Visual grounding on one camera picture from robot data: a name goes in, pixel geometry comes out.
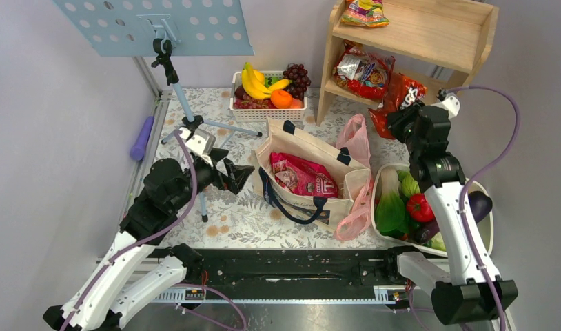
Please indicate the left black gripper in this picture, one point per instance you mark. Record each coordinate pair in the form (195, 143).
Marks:
(237, 174)

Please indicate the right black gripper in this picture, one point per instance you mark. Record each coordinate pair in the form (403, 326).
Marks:
(396, 121)

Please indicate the orange red chips bag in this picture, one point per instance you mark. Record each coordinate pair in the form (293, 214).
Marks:
(402, 92)

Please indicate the pink plastic grocery bag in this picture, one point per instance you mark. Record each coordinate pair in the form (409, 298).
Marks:
(360, 184)

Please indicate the beige canvas tote bag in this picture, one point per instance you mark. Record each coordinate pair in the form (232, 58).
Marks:
(284, 136)

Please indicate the pink snack packet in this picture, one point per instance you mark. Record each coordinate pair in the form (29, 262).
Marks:
(302, 177)

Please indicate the yellow banana bunch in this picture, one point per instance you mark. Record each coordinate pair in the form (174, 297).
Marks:
(251, 85)

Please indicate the orange fruit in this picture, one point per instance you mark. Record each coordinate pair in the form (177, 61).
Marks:
(281, 99)

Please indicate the single yellow banana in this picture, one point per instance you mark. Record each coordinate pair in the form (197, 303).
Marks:
(281, 84)

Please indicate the dark red grapes bunch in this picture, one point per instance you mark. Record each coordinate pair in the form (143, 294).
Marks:
(299, 80)

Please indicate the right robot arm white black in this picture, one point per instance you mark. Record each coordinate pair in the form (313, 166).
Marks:
(473, 289)

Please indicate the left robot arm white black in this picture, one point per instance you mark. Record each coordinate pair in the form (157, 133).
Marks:
(101, 304)

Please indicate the green cabbage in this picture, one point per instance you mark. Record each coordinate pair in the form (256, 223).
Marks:
(409, 186)

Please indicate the white perforated fruit basket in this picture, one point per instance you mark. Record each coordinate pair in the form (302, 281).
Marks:
(258, 115)

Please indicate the red snack bag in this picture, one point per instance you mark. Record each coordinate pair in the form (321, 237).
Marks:
(364, 74)

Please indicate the red grapes in basket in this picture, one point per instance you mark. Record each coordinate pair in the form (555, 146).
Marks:
(247, 102)

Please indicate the white vegetable bin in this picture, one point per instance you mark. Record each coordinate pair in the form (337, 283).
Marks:
(435, 246)

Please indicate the wooden two-tier shelf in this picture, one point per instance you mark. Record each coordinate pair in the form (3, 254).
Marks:
(457, 35)

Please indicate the slim purple eggplant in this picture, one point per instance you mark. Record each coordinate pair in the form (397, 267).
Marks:
(426, 232)

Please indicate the pink peach fruit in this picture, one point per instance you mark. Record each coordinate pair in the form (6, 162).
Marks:
(296, 104)

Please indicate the colourful snack bag top shelf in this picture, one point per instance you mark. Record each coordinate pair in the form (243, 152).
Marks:
(364, 13)

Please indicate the light blue music stand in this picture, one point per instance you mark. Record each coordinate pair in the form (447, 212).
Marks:
(163, 30)

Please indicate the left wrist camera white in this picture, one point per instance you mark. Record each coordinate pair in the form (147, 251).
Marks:
(199, 142)

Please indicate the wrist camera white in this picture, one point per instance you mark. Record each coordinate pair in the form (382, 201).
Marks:
(448, 101)
(199, 142)

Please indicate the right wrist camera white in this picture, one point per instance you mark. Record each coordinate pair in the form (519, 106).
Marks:
(448, 101)

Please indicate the purple handle tool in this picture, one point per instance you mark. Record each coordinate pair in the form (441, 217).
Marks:
(138, 149)

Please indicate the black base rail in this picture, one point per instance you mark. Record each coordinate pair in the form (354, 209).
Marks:
(284, 275)

